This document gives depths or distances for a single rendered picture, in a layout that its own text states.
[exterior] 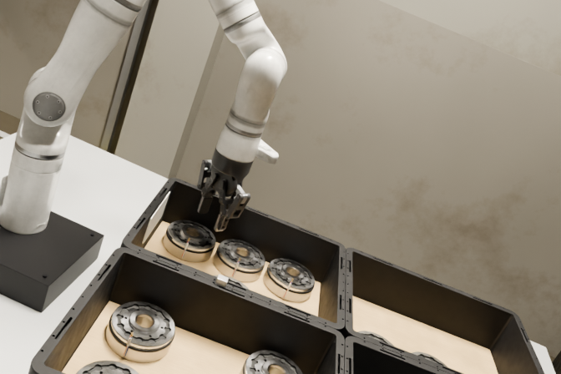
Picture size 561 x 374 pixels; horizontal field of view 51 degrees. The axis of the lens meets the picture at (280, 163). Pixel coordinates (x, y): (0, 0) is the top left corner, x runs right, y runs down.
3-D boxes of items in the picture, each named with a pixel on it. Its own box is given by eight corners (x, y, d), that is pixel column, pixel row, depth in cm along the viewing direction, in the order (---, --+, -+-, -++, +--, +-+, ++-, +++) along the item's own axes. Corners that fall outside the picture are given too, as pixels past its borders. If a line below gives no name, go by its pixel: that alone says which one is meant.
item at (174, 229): (161, 240, 115) (162, 237, 115) (174, 216, 124) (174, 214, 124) (209, 257, 116) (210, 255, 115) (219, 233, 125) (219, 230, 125)
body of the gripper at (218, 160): (208, 138, 110) (193, 180, 113) (233, 161, 105) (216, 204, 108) (239, 138, 115) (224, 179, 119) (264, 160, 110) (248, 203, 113)
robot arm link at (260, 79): (256, 144, 103) (265, 129, 111) (286, 63, 98) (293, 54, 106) (219, 129, 103) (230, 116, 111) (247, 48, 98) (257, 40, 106)
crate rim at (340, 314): (115, 255, 97) (118, 244, 96) (167, 184, 125) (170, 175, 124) (339, 342, 98) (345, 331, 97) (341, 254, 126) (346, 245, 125)
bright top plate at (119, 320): (98, 331, 88) (99, 327, 88) (128, 295, 97) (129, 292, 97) (159, 359, 87) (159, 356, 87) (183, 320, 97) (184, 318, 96)
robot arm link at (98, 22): (91, -15, 96) (93, -26, 104) (10, 114, 103) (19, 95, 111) (140, 17, 100) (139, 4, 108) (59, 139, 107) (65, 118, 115)
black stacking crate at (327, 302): (102, 300, 101) (118, 246, 96) (155, 222, 128) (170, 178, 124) (316, 383, 102) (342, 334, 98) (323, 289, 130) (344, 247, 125)
